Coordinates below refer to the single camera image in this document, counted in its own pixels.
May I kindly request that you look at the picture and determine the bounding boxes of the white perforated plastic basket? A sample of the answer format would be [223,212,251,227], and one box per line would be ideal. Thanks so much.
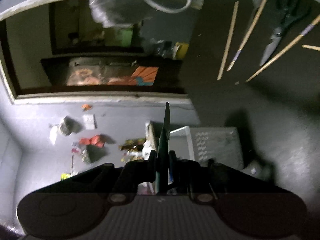
[169,126,244,170]

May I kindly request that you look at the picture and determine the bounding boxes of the grey plastic bag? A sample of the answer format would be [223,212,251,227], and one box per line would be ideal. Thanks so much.
[89,0,153,28]

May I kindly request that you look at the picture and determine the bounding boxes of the metal spoon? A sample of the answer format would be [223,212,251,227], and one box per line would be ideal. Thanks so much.
[244,0,263,43]

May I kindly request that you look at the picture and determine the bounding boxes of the wooden chopstick purple band long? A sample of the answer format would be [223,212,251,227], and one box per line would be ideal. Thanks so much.
[246,15,320,82]

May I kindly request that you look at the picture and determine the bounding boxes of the black table mat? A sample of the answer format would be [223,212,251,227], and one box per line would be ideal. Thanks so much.
[178,0,320,170]

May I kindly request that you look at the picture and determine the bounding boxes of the wooden chopstick at edge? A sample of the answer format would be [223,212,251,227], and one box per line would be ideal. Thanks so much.
[302,44,320,51]

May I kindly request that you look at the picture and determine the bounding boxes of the green handled kitchen scissors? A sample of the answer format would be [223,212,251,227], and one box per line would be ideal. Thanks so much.
[259,0,311,66]

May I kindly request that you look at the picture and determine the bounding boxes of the white wall socket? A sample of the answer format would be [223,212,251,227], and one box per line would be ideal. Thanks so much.
[82,114,96,130]

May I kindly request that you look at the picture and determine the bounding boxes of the dark green handled utensil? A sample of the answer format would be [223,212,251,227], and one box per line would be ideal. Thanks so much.
[155,102,170,196]

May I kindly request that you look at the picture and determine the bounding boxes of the wooden chopstick plain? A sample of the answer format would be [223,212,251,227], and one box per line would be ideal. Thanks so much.
[217,1,239,81]

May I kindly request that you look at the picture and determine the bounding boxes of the orange wall plug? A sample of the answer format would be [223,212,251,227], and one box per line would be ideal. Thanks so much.
[81,104,92,112]

